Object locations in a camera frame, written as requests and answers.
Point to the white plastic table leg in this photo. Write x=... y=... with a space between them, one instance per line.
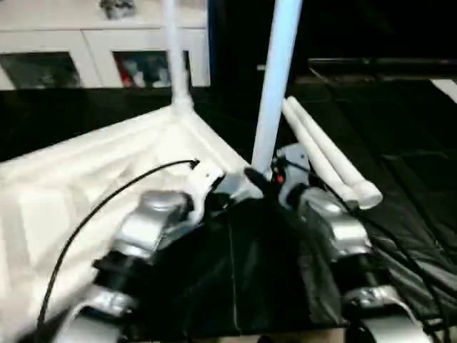
x=314 y=153
x=176 y=53
x=342 y=157
x=275 y=89

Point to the white plastic table top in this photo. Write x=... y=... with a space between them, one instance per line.
x=71 y=178

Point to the black work mat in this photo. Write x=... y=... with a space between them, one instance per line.
x=285 y=268

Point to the dark blue black cabinet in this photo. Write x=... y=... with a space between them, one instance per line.
x=235 y=35

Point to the red white package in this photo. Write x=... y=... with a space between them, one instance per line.
x=126 y=73

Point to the black television screen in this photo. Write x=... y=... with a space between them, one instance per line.
x=385 y=32

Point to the white board strip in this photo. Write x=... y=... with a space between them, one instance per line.
x=444 y=89

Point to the black grey bundle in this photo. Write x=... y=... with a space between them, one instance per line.
x=116 y=8

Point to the white glass-door cabinet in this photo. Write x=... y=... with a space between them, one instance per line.
x=53 y=35

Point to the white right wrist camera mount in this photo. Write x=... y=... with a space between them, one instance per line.
x=296 y=168

